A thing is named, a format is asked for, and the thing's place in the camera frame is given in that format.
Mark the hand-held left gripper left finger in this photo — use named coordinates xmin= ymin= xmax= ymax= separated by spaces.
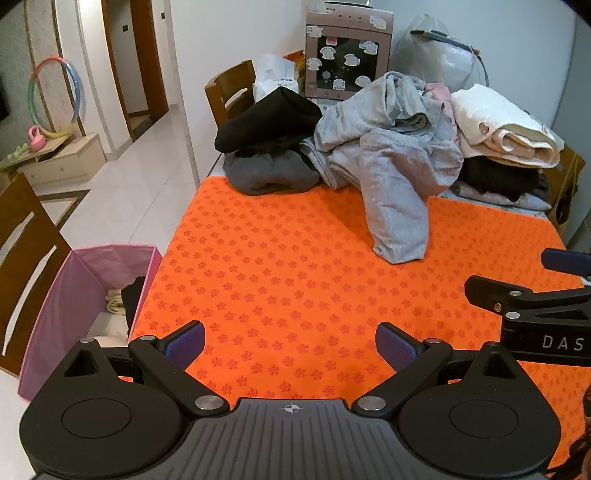
xmin=60 ymin=320 xmax=230 ymax=418

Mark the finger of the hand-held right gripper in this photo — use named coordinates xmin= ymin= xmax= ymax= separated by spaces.
xmin=464 ymin=275 xmax=591 ymax=320
xmin=542 ymin=248 xmax=591 ymax=278

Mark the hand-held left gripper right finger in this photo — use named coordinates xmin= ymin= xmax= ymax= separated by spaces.
xmin=352 ymin=322 xmax=527 ymax=418

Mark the black garment in bin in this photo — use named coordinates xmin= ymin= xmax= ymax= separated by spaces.
xmin=121 ymin=275 xmax=148 ymax=324

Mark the grey striped cloth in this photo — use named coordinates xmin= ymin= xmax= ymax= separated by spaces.
xmin=443 ymin=185 xmax=550 ymax=213

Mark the white folded cloth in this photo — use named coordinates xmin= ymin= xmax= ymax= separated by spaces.
xmin=88 ymin=311 xmax=130 ymax=348

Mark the cream knitted cloth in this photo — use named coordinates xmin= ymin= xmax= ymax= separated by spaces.
xmin=105 ymin=287 xmax=125 ymax=317

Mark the wooden chair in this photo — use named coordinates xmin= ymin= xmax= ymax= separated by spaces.
xmin=204 ymin=59 xmax=257 ymax=132
xmin=0 ymin=172 xmax=74 ymax=377
xmin=549 ymin=143 xmax=587 ymax=227

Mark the black folded garment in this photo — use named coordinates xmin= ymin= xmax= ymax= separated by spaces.
xmin=455 ymin=157 xmax=550 ymax=201

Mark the pink fabric storage bin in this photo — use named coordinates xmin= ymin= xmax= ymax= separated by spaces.
xmin=17 ymin=246 xmax=163 ymax=401

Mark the orange flower-patterned mat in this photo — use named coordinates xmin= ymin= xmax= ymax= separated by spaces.
xmin=129 ymin=175 xmax=585 ymax=416

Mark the cream white jacket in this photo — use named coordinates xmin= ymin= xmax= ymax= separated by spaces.
xmin=450 ymin=84 xmax=565 ymax=168

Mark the folded light grey cloth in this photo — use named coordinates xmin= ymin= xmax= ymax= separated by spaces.
xmin=300 ymin=138 xmax=365 ymax=190

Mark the dark grey garment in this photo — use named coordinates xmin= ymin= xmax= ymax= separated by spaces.
xmin=224 ymin=150 xmax=321 ymax=195

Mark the pink garment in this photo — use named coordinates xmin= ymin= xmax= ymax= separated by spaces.
xmin=422 ymin=83 xmax=455 ymax=121

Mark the low cream cabinet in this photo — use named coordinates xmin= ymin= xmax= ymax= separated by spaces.
xmin=0 ymin=133 xmax=107 ymax=188

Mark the light grey sweatshirt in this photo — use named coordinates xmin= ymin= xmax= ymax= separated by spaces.
xmin=314 ymin=71 xmax=451 ymax=153

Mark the clear plastic bag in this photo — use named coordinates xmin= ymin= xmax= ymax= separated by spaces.
xmin=390 ymin=14 xmax=490 ymax=93

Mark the colourful hula hoop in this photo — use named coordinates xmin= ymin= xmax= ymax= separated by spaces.
xmin=27 ymin=56 xmax=83 ymax=139

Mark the white plastic bag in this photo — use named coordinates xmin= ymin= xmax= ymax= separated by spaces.
xmin=252 ymin=53 xmax=298 ymax=102

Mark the pink appliance with stickers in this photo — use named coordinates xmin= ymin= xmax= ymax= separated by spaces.
xmin=304 ymin=2 xmax=395 ymax=102

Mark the orange bag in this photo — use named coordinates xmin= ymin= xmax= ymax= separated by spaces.
xmin=284 ymin=50 xmax=306 ymax=88

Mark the wooden door frame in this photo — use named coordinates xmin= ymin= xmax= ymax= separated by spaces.
xmin=102 ymin=0 xmax=169 ymax=141

